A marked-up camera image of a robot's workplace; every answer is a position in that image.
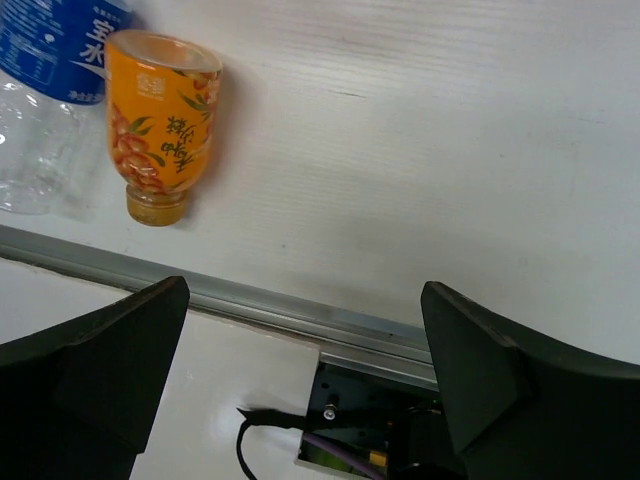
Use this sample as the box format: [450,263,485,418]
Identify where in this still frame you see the blue label water bottle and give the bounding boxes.
[1,0,134,214]

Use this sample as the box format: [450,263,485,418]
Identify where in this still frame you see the aluminium table edge rail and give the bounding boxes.
[1,226,437,389]

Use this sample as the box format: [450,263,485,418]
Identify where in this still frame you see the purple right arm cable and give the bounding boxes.
[302,432,386,480]

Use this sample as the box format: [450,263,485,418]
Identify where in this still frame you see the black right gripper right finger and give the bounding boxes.
[421,281,639,479]

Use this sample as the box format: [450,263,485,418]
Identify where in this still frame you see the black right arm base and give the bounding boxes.
[236,362,451,479]

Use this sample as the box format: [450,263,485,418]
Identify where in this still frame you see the small orange juice bottle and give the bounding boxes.
[105,29,222,227]

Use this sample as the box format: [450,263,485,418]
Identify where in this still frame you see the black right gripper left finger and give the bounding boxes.
[1,276,190,479]

